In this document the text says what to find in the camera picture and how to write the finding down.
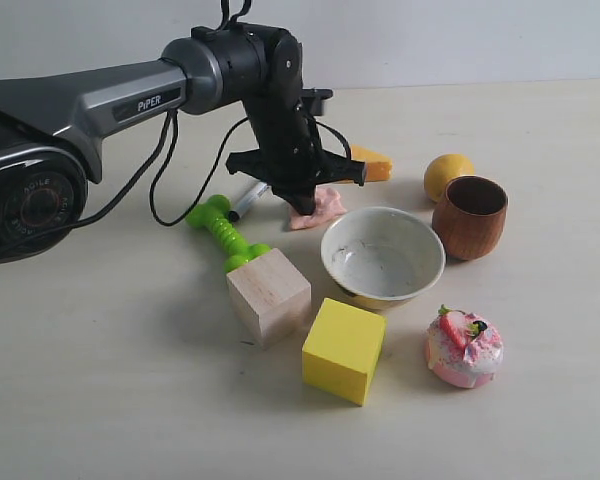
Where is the yellow cube block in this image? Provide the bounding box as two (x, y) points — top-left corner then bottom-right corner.
(302, 298), (387, 406)

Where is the yellow cheese wedge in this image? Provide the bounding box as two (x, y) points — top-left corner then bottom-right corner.
(351, 145), (393, 183)

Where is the white ceramic bowl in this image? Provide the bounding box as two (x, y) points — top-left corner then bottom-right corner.
(320, 206), (446, 310)

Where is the pink meat slice toy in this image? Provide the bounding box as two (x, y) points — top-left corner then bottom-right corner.
(289, 187), (347, 231)

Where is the brown wooden cup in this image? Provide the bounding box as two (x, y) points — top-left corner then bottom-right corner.
(432, 176), (508, 261)

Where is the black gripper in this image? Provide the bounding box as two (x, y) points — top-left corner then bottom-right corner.
(226, 91), (366, 214)

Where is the black white marker pen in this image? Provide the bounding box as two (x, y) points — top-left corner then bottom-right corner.
(228, 182), (269, 223)

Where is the pink strawberry cupcake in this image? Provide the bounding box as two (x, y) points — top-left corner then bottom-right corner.
(424, 304), (504, 389)

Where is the green plastic dog bone toy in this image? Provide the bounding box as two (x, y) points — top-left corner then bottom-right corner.
(185, 194), (272, 273)

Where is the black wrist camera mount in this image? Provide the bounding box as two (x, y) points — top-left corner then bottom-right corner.
(300, 88), (334, 117)

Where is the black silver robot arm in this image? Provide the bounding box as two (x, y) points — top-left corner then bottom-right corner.
(0, 22), (366, 263)

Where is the light wooden cube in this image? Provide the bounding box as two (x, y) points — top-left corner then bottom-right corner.
(226, 248), (312, 349)

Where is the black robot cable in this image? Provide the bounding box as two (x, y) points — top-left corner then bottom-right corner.
(0, 110), (354, 256)

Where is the yellow lemon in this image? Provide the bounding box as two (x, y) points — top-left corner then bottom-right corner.
(423, 154), (475, 203)

